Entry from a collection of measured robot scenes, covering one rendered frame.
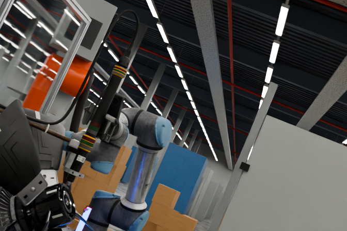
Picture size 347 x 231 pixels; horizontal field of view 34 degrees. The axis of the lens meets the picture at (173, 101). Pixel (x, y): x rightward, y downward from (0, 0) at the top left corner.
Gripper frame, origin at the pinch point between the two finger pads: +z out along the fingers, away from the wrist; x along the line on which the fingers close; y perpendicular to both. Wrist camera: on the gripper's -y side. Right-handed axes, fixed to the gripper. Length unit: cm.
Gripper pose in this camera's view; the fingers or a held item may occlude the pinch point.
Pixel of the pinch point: (97, 111)
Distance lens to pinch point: 179.5
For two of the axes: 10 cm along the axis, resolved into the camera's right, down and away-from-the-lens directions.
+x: -9.1, -3.7, 2.0
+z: -1.3, -2.0, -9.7
